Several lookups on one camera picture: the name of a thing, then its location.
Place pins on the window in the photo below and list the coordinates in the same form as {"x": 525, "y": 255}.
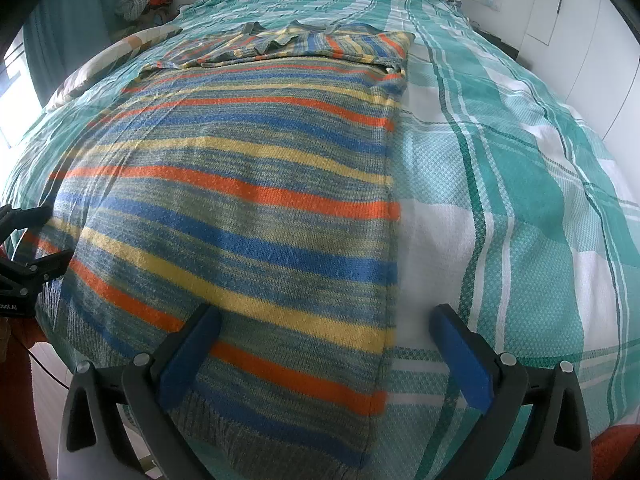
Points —
{"x": 17, "y": 90}

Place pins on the striped knit sweater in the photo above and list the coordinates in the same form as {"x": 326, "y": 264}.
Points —
{"x": 240, "y": 200}

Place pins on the patchwork pillow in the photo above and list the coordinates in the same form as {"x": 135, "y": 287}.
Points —
{"x": 125, "y": 47}

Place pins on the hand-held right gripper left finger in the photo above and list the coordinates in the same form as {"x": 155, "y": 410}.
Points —
{"x": 186, "y": 360}

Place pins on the orange fleece cloth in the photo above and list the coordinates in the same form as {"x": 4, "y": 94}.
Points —
{"x": 20, "y": 435}

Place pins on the pile of clothes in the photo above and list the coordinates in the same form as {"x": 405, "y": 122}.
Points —
{"x": 142, "y": 2}

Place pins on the dark bedside table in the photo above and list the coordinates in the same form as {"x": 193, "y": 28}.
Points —
{"x": 497, "y": 42}

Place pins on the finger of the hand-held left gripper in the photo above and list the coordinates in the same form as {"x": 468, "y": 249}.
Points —
{"x": 52, "y": 262}
{"x": 25, "y": 217}

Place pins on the white wardrobe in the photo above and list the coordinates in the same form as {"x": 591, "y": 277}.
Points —
{"x": 590, "y": 35}

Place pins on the teal curtain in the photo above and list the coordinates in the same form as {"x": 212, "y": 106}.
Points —
{"x": 75, "y": 20}

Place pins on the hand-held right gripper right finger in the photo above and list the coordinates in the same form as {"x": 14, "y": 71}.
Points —
{"x": 462, "y": 360}

